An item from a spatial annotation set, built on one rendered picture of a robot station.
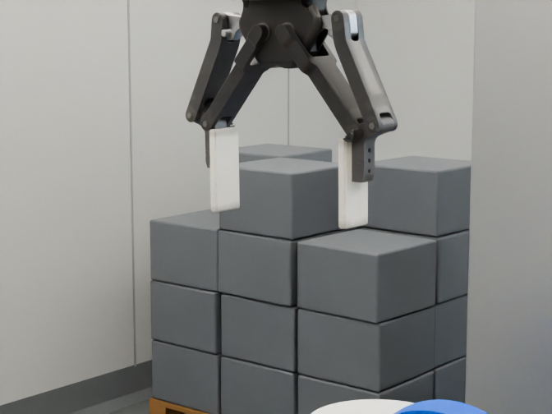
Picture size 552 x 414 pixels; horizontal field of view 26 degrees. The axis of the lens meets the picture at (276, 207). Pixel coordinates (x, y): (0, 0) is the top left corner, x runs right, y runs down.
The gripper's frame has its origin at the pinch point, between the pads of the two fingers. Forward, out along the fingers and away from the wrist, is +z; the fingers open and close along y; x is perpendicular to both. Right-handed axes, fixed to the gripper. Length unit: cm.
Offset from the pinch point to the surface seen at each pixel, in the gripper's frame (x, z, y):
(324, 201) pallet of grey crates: 290, 56, -225
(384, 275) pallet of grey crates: 275, 78, -185
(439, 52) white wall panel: 475, 4, -291
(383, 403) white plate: 107, 58, -66
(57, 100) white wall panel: 257, 18, -344
